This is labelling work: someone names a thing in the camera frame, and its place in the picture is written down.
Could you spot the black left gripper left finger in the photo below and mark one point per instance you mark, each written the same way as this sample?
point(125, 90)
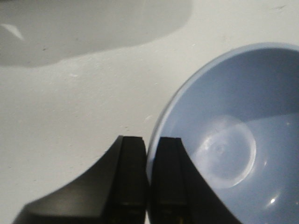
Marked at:
point(111, 191)

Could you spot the blue bowl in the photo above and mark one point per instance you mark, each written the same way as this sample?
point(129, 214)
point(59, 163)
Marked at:
point(238, 119)

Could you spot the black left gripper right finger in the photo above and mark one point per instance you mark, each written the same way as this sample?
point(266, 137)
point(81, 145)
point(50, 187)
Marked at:
point(178, 192)

